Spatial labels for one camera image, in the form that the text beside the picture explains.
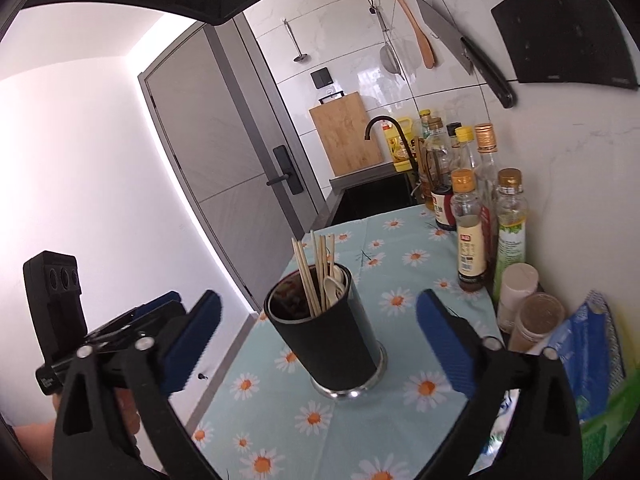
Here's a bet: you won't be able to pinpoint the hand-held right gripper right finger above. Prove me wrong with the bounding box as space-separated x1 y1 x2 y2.
415 287 586 480

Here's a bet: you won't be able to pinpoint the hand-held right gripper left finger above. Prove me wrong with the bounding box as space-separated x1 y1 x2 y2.
52 290 223 480

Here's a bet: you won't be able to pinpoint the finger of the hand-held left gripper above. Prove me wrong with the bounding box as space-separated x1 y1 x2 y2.
82 305 187 349
87 290 183 337

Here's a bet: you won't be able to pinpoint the black cylindrical utensil holder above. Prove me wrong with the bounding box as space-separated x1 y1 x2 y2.
263 262 388 401

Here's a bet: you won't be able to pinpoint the large white ceramic spoon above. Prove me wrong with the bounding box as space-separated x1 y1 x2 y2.
322 275 346 311

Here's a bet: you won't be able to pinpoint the group of wooden chopsticks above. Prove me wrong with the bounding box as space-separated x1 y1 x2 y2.
291 230 337 318

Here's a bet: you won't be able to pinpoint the person's left forearm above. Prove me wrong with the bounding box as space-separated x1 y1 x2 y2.
12 422 56 476

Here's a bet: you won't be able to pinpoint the person's left hand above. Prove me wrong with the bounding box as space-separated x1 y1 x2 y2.
114 386 144 442

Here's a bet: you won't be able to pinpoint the white lidded jar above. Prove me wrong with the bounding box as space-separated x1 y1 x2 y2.
496 262 541 333

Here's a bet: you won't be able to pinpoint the brown spice jar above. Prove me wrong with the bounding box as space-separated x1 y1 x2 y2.
510 292 566 353

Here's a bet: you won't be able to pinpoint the row of condiment bottles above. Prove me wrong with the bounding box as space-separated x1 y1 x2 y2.
417 109 528 303

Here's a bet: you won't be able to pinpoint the daisy print tablecloth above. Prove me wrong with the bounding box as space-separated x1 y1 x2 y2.
187 204 506 480

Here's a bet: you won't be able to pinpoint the white and blue salt bag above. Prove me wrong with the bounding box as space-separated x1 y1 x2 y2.
547 290 626 423

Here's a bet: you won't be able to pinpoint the black sink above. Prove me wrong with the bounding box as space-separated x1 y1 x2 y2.
330 162 426 226

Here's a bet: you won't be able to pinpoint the grey door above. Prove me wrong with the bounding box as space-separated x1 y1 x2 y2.
137 25 333 311

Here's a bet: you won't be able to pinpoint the green sugar bag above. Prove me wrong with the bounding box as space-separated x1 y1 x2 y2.
575 367 640 480

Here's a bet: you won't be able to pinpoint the yellow oil jug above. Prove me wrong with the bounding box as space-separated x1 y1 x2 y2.
382 117 416 172

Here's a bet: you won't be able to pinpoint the bamboo cutting board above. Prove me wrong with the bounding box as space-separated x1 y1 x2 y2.
308 91 386 178

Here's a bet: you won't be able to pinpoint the black faucet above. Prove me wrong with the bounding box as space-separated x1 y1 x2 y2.
364 116 418 171

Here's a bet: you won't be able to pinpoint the metal ladle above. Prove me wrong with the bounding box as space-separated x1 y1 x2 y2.
282 19 307 63

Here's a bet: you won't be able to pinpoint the metal mesh strainer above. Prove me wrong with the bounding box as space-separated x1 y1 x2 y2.
370 5 407 81

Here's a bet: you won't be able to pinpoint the long wooden turner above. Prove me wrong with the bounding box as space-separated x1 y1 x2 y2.
367 0 437 70

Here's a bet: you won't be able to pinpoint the black door lock handle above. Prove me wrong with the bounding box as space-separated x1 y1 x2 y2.
266 145 304 196

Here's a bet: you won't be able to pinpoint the black handled cleaver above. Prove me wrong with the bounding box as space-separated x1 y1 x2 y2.
414 0 517 109

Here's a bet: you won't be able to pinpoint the black wall sockets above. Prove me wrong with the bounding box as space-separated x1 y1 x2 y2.
491 0 640 91

